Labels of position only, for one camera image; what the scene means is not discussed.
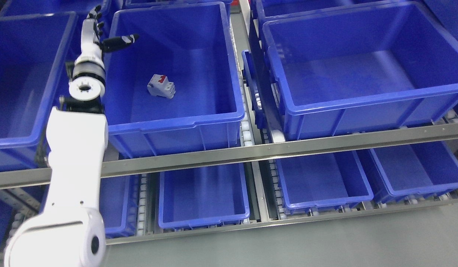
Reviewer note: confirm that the blue lower bin centre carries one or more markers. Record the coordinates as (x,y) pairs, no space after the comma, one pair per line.
(203,197)

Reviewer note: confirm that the white red circuit breaker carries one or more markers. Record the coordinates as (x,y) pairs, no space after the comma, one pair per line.
(159,85)

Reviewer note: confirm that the blue storage bin right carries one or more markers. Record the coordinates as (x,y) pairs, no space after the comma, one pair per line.
(361,69)

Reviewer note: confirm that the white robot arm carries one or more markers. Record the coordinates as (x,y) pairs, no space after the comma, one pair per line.
(70,230)

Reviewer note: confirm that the blue storage bin centre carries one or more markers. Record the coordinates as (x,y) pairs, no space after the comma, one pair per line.
(191,44)

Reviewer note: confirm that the metal shelf rack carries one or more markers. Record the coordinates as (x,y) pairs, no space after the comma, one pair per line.
(277,148)

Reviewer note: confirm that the blue lower bin far right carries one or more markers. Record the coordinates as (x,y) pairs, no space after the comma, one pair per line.
(411,171)

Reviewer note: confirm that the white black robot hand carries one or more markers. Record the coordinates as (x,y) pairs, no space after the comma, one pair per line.
(92,47)

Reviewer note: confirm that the blue storage bin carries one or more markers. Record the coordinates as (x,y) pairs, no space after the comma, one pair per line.
(33,51)
(191,44)
(361,69)

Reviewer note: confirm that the blue storage bin left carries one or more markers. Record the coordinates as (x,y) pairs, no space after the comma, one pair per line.
(33,51)

